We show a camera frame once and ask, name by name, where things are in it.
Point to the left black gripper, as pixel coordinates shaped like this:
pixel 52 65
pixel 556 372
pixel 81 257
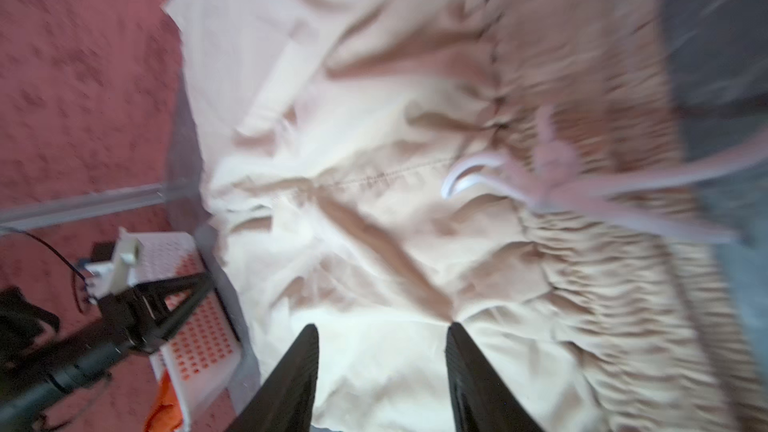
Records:
pixel 33 382

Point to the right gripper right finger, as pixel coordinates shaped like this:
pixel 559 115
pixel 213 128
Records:
pixel 480 400

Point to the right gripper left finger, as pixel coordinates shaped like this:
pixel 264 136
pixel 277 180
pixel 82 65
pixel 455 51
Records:
pixel 284 402

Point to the white plastic laundry basket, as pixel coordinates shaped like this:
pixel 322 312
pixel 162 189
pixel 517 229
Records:
pixel 202 357

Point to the beige drawstring shorts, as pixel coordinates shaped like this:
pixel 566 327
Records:
pixel 384 168

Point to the orange shorts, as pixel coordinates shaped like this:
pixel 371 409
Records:
pixel 165 414

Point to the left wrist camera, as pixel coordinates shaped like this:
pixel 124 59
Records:
pixel 112 267

